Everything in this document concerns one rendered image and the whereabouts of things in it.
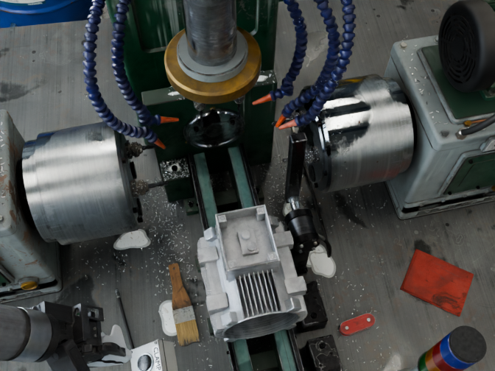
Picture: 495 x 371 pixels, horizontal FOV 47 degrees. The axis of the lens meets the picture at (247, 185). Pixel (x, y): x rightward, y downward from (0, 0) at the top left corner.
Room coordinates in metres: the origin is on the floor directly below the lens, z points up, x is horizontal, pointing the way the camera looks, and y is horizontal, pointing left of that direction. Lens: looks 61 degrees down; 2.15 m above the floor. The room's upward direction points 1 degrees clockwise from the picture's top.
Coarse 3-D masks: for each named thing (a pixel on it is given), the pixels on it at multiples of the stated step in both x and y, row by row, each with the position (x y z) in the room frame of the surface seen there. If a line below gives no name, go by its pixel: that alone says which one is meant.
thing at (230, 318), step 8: (272, 216) 0.51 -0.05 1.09; (272, 224) 0.49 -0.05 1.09; (208, 232) 0.48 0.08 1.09; (208, 240) 0.46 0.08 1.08; (288, 304) 0.33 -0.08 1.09; (296, 304) 0.33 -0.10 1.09; (232, 312) 0.31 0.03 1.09; (224, 320) 0.30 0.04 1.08; (232, 320) 0.30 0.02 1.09; (288, 328) 0.32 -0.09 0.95
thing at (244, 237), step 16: (256, 208) 0.50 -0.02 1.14; (224, 224) 0.47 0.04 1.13; (240, 224) 0.48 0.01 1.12; (256, 224) 0.48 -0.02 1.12; (224, 240) 0.45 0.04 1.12; (240, 240) 0.44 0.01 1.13; (256, 240) 0.45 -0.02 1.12; (272, 240) 0.44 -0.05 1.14; (224, 256) 0.40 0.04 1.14; (240, 256) 0.41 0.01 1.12; (256, 256) 0.41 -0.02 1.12; (240, 272) 0.38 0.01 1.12; (256, 272) 0.39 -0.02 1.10
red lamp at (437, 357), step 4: (440, 340) 0.25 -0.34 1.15; (436, 344) 0.25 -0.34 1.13; (436, 348) 0.24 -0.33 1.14; (432, 352) 0.24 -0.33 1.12; (436, 352) 0.23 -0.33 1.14; (432, 356) 0.23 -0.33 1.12; (436, 356) 0.22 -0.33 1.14; (440, 356) 0.22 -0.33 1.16; (436, 360) 0.22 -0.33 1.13; (440, 360) 0.21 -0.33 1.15; (436, 364) 0.21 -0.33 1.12; (440, 364) 0.21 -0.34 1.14; (444, 364) 0.21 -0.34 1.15; (448, 364) 0.21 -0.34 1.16; (440, 368) 0.21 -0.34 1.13; (444, 368) 0.20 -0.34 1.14; (448, 368) 0.20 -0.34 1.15; (452, 368) 0.20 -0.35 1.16
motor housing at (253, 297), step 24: (216, 240) 0.46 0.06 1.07; (216, 264) 0.42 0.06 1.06; (288, 264) 0.42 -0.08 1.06; (216, 288) 0.37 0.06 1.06; (240, 288) 0.36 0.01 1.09; (264, 288) 0.36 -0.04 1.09; (240, 312) 0.31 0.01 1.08; (264, 312) 0.31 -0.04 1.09; (288, 312) 0.32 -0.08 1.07; (216, 336) 0.29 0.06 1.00; (240, 336) 0.30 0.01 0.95
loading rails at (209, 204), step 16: (240, 144) 0.79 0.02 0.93; (192, 160) 0.74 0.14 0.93; (240, 160) 0.75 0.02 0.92; (192, 176) 0.70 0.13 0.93; (208, 176) 0.70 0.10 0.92; (240, 176) 0.70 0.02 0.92; (208, 192) 0.66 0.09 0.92; (224, 192) 0.70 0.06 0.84; (240, 192) 0.66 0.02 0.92; (256, 192) 0.66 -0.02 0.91; (192, 208) 0.66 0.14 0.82; (208, 208) 0.61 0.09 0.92; (224, 208) 0.66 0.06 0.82; (240, 208) 0.64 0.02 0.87; (208, 224) 0.57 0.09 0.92; (208, 320) 0.37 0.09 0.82; (272, 336) 0.32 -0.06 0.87; (288, 336) 0.31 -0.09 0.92; (240, 352) 0.28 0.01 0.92; (272, 352) 0.29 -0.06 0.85; (288, 352) 0.28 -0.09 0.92; (240, 368) 0.24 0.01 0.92; (256, 368) 0.26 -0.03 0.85; (272, 368) 0.26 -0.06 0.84; (288, 368) 0.24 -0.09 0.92; (304, 368) 0.26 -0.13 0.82
